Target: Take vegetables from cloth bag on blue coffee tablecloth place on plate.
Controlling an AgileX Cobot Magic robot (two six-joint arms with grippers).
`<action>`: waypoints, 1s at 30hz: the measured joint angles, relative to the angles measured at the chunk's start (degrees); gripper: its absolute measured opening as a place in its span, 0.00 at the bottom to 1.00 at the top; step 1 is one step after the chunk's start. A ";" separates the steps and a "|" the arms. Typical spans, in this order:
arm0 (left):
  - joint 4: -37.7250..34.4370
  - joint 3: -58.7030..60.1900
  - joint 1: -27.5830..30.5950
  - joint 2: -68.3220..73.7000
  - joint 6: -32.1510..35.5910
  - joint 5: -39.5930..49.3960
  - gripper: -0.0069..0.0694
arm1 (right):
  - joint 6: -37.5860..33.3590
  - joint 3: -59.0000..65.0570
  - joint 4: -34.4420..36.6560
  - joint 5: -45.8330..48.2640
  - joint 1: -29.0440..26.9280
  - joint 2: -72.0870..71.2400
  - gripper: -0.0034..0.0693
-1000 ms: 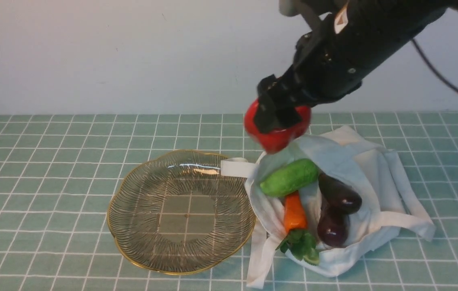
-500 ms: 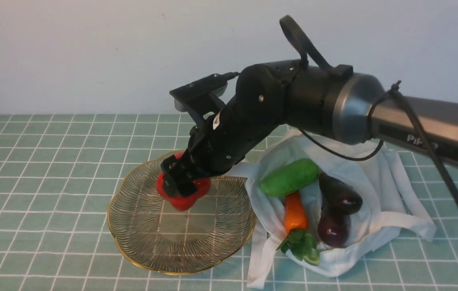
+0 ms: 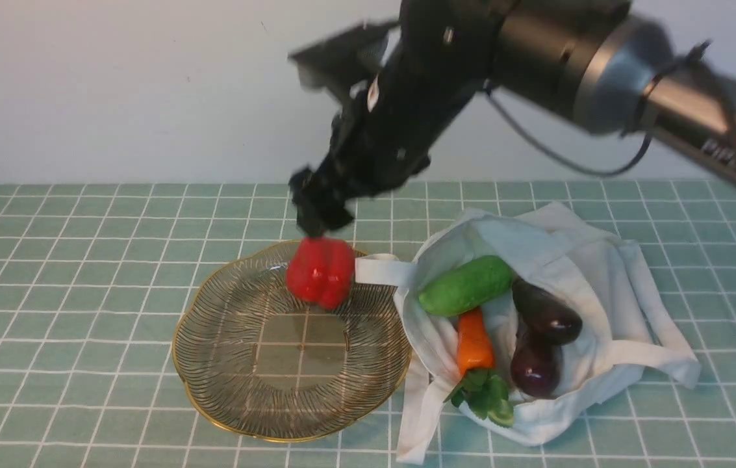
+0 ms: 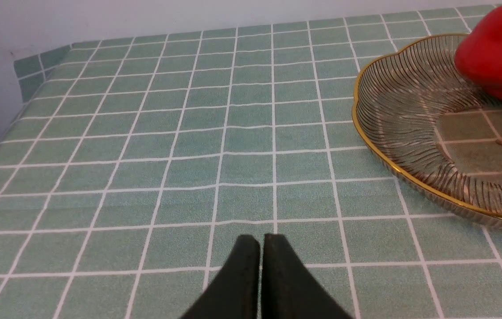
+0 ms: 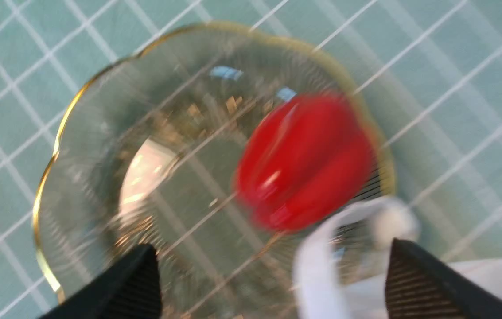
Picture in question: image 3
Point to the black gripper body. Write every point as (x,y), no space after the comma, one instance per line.
(443,57)

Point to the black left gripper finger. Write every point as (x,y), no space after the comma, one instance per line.
(308,199)

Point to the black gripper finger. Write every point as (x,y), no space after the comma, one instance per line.
(332,212)

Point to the red bell pepper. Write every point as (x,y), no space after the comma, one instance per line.
(321,271)

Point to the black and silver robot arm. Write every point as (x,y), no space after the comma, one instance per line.
(607,71)

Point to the white cloth tote bag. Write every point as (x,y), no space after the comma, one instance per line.
(626,327)

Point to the green cucumber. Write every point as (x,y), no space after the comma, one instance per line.
(466,286)

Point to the clear glass gold-rimmed plate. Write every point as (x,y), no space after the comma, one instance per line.
(256,361)

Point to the orange carrot with green leaves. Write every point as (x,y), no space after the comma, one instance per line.
(481,387)

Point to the dark purple eggplant upper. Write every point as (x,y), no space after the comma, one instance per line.
(544,314)

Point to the dark purple eggplant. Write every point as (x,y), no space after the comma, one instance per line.
(544,314)
(536,365)

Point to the dark purple eggplant lower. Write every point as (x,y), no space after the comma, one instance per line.
(536,365)

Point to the green checkered tablecloth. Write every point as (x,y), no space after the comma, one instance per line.
(93,279)

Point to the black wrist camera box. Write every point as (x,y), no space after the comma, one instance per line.
(339,61)

